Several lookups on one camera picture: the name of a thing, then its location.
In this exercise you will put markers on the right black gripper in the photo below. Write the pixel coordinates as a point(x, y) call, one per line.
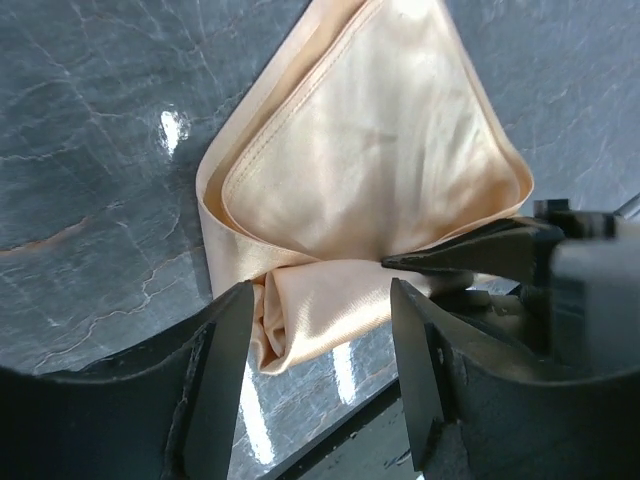
point(592, 275)

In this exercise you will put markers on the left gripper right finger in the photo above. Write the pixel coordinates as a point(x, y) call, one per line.
point(483, 399)

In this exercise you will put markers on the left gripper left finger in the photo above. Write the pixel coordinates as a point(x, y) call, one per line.
point(165, 408)

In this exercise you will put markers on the peach satin napkin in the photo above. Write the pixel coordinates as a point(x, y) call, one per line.
point(369, 134)

